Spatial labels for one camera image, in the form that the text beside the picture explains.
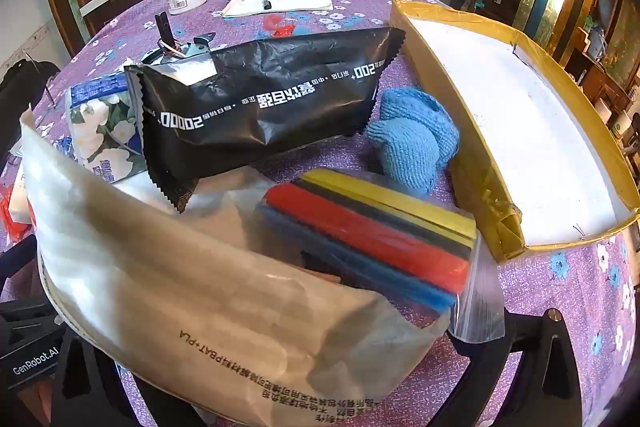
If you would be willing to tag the blue floral tissue pack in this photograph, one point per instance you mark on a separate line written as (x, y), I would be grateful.
(103, 127)

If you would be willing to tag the black backpack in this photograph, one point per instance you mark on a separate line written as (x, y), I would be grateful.
(21, 87)

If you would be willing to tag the black snack bag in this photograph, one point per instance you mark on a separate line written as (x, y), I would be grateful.
(255, 100)

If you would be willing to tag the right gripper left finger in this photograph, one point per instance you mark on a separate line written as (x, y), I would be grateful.
(87, 391)

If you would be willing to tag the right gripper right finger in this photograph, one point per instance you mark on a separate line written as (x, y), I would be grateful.
(545, 390)

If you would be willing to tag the blue knitted cloth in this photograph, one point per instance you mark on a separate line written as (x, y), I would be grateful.
(414, 138)

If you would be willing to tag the translucent mailer bag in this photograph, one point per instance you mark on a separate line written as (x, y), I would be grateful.
(231, 331)

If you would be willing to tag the small motor with wires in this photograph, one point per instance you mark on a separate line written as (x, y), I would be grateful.
(169, 49)

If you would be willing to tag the gold-edged white foam box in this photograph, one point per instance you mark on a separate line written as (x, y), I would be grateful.
(536, 166)

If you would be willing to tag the white notepad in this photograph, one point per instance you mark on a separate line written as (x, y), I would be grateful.
(243, 8)

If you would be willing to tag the red and blue cloth scrap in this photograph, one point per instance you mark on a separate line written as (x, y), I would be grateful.
(278, 26)

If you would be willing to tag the bagged colourful sponge strips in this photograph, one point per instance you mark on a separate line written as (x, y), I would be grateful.
(402, 243)

